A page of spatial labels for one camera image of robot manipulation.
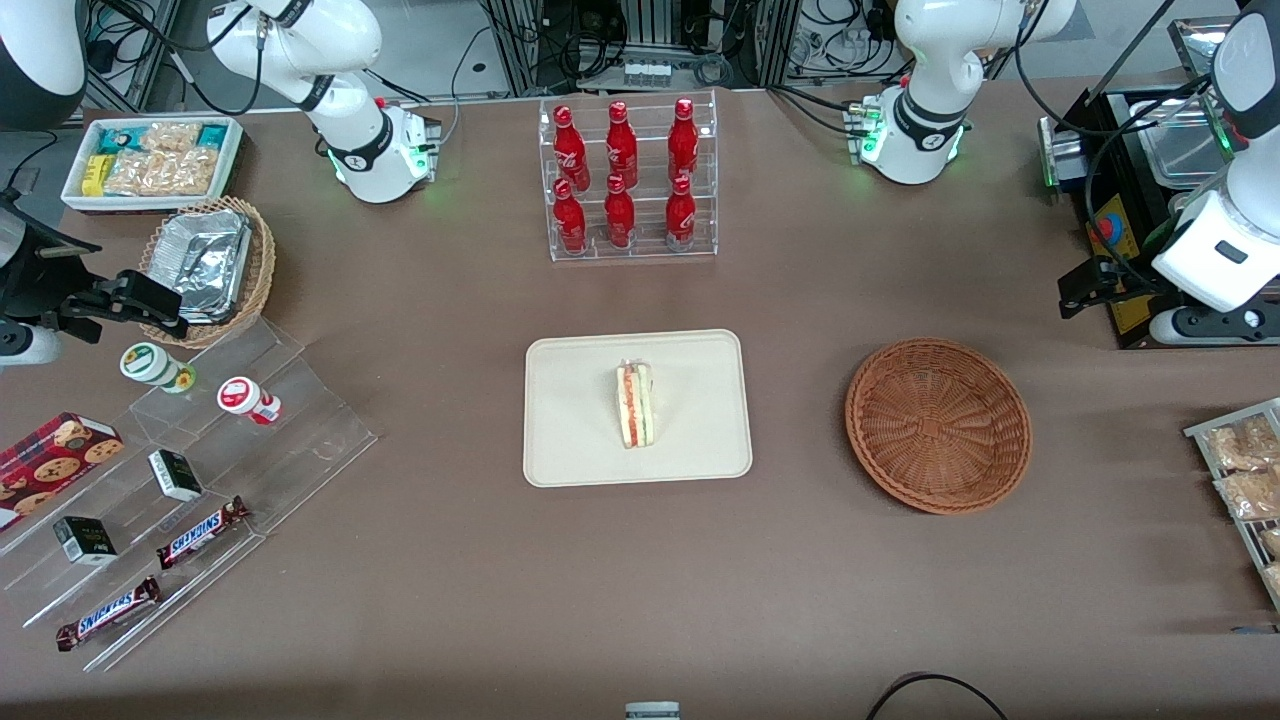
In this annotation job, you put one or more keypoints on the red cookie box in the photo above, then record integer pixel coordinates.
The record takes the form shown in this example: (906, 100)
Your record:
(50, 465)

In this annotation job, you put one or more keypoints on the triangle sandwich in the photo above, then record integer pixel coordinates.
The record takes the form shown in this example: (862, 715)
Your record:
(634, 405)

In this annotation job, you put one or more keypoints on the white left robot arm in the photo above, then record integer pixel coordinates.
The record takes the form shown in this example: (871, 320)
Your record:
(935, 60)

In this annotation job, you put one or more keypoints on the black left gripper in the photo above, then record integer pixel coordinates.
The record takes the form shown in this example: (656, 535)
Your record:
(1118, 276)

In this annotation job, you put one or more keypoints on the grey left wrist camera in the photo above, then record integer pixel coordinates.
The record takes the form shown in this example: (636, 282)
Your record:
(1210, 326)

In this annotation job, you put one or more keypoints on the black food warmer machine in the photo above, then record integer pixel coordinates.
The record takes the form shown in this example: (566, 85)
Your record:
(1110, 205)

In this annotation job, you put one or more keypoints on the snickers bar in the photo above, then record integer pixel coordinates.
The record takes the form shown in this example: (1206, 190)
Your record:
(108, 613)
(200, 533)

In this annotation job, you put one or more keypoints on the brown round wicker basket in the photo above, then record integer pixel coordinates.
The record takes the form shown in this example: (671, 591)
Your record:
(940, 430)

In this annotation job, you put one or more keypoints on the red lid yogurt cup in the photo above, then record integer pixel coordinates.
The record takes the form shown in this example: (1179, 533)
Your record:
(242, 397)

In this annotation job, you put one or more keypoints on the red cola bottle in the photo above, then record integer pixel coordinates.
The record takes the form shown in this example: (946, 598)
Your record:
(570, 225)
(619, 220)
(569, 150)
(621, 145)
(683, 140)
(680, 220)

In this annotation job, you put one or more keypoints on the yellow snack packet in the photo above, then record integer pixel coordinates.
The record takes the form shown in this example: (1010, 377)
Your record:
(96, 175)

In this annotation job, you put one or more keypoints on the white power strip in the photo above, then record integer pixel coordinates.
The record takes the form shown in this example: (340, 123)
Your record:
(646, 73)

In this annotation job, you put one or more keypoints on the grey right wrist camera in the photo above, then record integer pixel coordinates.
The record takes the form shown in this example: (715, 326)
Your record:
(25, 345)

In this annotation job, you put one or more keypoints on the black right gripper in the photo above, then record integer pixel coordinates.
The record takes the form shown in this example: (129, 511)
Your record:
(40, 285)

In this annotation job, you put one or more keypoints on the white snack bin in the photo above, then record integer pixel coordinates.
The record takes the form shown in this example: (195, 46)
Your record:
(72, 195)

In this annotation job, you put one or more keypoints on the clear bag of pastry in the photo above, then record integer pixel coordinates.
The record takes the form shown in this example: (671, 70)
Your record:
(1250, 495)
(1245, 445)

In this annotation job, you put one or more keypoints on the aluminium frame rack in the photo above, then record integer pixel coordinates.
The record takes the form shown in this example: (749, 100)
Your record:
(520, 45)

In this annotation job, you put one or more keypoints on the silver box with green light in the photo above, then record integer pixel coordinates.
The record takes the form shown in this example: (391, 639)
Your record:
(1060, 155)

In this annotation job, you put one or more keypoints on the small black box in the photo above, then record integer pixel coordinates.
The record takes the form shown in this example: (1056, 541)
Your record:
(176, 476)
(85, 541)

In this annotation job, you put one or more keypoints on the teal snack packet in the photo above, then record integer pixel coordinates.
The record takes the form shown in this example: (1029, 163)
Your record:
(118, 140)

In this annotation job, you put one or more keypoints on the grey device at table edge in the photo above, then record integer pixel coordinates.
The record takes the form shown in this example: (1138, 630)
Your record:
(652, 711)

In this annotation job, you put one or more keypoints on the beige rectangular tray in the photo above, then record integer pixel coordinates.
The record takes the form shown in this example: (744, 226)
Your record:
(580, 420)

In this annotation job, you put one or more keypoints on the clear acrylic bottle rack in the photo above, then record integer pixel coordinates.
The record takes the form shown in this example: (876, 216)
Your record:
(650, 225)

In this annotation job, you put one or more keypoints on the green lid yogurt cup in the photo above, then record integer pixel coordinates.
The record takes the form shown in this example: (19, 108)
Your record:
(150, 364)

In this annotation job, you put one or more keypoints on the clear acrylic step display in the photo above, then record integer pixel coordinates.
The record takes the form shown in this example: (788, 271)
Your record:
(300, 440)

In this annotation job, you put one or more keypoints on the light oval wicker basket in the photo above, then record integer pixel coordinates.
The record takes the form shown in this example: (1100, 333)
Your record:
(262, 270)

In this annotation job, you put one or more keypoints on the silver foil containers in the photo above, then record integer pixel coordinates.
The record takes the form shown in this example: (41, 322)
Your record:
(205, 260)

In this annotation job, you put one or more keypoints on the steel warmer pan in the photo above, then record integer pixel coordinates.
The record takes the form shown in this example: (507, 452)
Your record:
(1180, 150)

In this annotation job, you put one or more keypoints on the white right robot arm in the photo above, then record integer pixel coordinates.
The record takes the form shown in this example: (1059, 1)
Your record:
(350, 40)

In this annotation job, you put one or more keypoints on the clear bag of crackers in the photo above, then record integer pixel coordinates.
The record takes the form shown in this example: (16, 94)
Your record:
(165, 172)

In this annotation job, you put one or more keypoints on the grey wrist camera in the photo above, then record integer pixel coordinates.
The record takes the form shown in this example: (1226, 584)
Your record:
(25, 345)
(1210, 326)

